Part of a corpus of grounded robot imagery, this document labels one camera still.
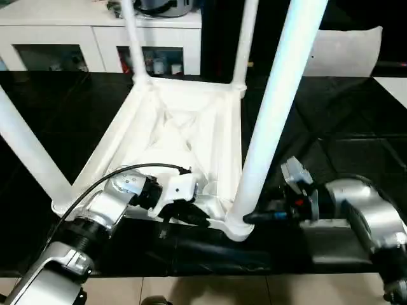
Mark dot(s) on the black cabinet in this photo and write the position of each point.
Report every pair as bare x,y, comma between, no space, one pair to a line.
219,32

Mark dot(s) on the grey cushion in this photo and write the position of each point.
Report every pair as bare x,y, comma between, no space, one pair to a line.
350,54

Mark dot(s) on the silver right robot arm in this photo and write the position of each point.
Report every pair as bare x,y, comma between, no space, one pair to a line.
369,213

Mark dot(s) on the white plastic table top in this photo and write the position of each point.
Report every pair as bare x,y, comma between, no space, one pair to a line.
184,121

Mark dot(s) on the white board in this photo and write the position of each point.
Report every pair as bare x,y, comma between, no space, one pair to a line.
394,89

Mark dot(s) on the white cabinet with glass doors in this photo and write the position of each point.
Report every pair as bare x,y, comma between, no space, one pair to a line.
63,32

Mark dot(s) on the dark gear on cabinet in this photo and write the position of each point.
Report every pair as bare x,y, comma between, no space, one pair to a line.
159,6

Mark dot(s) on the black work mat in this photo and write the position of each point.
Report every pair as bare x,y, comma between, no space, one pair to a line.
356,127

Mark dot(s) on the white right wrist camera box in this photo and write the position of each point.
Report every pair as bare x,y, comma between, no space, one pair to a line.
296,173

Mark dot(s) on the white plastic table leg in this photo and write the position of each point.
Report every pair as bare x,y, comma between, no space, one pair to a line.
135,44
280,108
245,44
28,149

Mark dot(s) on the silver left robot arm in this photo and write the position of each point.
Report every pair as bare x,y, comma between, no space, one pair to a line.
108,206

